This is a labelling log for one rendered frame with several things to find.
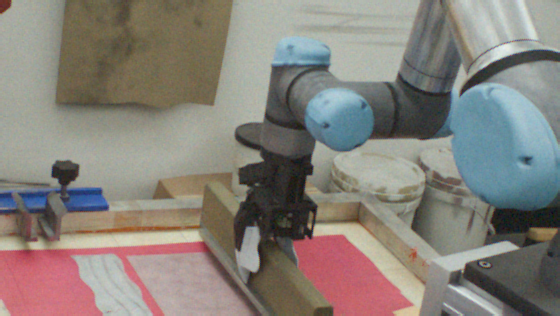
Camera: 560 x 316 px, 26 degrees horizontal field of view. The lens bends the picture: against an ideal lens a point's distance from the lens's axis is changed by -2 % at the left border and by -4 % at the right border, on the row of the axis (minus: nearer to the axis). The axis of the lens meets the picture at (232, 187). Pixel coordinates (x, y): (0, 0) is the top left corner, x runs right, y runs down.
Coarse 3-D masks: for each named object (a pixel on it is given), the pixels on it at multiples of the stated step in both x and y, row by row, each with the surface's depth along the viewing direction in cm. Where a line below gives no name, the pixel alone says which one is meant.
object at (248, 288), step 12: (204, 228) 192; (204, 240) 190; (216, 240) 188; (216, 252) 185; (228, 264) 182; (240, 276) 178; (252, 288) 175; (252, 300) 173; (264, 300) 172; (264, 312) 170
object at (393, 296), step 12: (336, 300) 183; (348, 300) 183; (360, 300) 184; (372, 300) 184; (384, 300) 185; (396, 300) 185; (408, 300) 186; (156, 312) 172; (168, 312) 173; (180, 312) 173; (192, 312) 174; (204, 312) 174; (216, 312) 175; (228, 312) 175; (240, 312) 176; (252, 312) 176; (348, 312) 180; (360, 312) 180; (372, 312) 181; (384, 312) 181
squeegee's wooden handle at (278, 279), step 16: (208, 192) 191; (224, 192) 189; (208, 208) 191; (224, 208) 185; (208, 224) 191; (224, 224) 185; (256, 224) 180; (224, 240) 186; (272, 240) 176; (272, 256) 171; (256, 272) 175; (272, 272) 170; (288, 272) 167; (256, 288) 175; (272, 288) 170; (288, 288) 165; (304, 288) 163; (272, 304) 170; (288, 304) 166; (304, 304) 161; (320, 304) 159
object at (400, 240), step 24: (360, 192) 214; (0, 216) 186; (72, 216) 191; (96, 216) 192; (120, 216) 194; (144, 216) 196; (168, 216) 197; (192, 216) 199; (312, 216) 208; (336, 216) 209; (360, 216) 210; (384, 216) 205; (384, 240) 203; (408, 240) 197; (408, 264) 196
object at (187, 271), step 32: (0, 256) 181; (32, 256) 183; (64, 256) 184; (128, 256) 187; (160, 256) 189; (192, 256) 190; (320, 256) 196; (352, 256) 198; (0, 288) 172; (32, 288) 174; (64, 288) 175; (160, 288) 179; (192, 288) 181; (224, 288) 182; (352, 288) 187; (384, 288) 189
